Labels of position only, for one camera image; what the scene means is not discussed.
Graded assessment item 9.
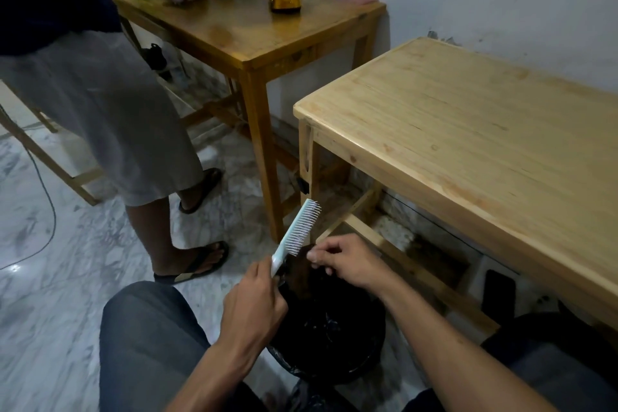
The light blue hair brush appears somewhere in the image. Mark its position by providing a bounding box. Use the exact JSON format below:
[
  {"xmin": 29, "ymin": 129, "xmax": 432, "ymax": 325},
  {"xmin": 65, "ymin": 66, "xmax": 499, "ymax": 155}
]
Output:
[{"xmin": 270, "ymin": 199, "xmax": 322, "ymax": 278}]

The wooden frame stand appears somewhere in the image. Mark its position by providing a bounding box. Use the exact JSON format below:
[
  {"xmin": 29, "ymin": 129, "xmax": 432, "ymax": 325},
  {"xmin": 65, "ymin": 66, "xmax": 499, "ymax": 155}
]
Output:
[{"xmin": 0, "ymin": 81, "xmax": 104, "ymax": 207}]

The black cable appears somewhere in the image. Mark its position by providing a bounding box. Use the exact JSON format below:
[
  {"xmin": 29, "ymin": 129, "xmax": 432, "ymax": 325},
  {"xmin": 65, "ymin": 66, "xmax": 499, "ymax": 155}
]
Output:
[{"xmin": 0, "ymin": 105, "xmax": 58, "ymax": 271}]

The black flip-flop sandal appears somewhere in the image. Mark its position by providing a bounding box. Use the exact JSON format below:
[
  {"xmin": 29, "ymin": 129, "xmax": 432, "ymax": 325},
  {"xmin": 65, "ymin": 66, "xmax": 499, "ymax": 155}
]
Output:
[
  {"xmin": 154, "ymin": 241, "xmax": 230, "ymax": 285},
  {"xmin": 178, "ymin": 168, "xmax": 224, "ymax": 215}
]

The black lined trash bin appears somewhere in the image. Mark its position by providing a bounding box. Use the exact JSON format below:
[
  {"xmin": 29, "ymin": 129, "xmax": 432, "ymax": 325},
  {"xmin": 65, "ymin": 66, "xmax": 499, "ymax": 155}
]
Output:
[{"xmin": 267, "ymin": 252, "xmax": 387, "ymax": 386}]

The black phone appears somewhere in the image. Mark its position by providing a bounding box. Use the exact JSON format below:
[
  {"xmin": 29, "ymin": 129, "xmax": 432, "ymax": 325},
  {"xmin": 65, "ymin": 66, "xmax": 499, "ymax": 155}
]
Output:
[{"xmin": 481, "ymin": 270, "xmax": 517, "ymax": 325}]

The person's right hand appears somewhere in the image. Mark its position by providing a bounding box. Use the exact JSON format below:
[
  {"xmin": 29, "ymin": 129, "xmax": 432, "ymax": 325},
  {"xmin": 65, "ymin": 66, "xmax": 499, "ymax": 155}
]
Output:
[{"xmin": 306, "ymin": 233, "xmax": 393, "ymax": 291}]

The person's right forearm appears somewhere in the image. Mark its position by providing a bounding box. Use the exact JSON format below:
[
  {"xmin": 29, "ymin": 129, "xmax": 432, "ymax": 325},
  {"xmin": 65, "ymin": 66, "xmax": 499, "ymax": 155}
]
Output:
[{"xmin": 374, "ymin": 272, "xmax": 556, "ymax": 412}]

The person's left hand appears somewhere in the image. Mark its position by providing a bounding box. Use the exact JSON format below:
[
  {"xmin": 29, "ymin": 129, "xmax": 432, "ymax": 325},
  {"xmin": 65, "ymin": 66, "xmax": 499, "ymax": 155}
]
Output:
[{"xmin": 219, "ymin": 255, "xmax": 289, "ymax": 353}]

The light wooden table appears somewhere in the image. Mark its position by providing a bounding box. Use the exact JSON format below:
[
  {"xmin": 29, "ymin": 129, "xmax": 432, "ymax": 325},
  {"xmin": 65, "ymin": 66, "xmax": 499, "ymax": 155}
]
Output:
[{"xmin": 293, "ymin": 37, "xmax": 618, "ymax": 335}]

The dark wooden table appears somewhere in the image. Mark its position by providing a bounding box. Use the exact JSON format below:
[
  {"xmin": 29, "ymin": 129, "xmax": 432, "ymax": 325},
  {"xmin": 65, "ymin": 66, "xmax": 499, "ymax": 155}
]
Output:
[{"xmin": 99, "ymin": 0, "xmax": 387, "ymax": 242}]

